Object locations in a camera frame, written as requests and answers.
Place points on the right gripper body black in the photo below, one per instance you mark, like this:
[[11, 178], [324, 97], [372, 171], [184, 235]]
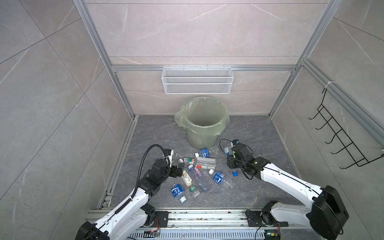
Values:
[[234, 163]]

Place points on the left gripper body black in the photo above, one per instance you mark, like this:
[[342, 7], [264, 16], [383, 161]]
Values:
[[172, 172]]

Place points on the bottle dark blue label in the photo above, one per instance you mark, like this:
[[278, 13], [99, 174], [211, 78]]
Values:
[[228, 151]]

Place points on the pocari bottle blue label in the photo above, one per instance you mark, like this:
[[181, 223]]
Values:
[[178, 192], [221, 179]]

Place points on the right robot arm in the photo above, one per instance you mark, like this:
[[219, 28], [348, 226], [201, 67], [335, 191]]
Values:
[[321, 209]]

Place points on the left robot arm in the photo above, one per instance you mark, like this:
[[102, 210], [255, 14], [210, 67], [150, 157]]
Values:
[[134, 212]]

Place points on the Pocari bottle near bin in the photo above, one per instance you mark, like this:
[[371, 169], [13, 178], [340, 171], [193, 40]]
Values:
[[207, 153]]

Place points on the mesh bin with green bag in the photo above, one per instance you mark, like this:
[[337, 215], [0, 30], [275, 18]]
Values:
[[203, 119]]

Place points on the Pocari bottle front blue label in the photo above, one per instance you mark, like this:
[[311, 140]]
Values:
[[178, 192]]

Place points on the bottle with tan label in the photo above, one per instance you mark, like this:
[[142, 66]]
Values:
[[187, 179]]

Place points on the small green label bottle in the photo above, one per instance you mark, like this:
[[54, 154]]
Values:
[[195, 191]]

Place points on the square clear bottle green band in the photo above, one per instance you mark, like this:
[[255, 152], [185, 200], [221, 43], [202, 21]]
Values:
[[200, 161]]

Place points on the Ganten bottle purple label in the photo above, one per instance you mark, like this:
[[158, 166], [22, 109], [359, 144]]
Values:
[[198, 178]]

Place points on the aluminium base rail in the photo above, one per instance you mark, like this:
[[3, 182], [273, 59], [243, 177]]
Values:
[[215, 224]]

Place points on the white wire wall basket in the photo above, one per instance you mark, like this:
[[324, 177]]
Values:
[[197, 80]]

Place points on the black wire hook rack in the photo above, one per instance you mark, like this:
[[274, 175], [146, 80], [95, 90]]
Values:
[[340, 134]]

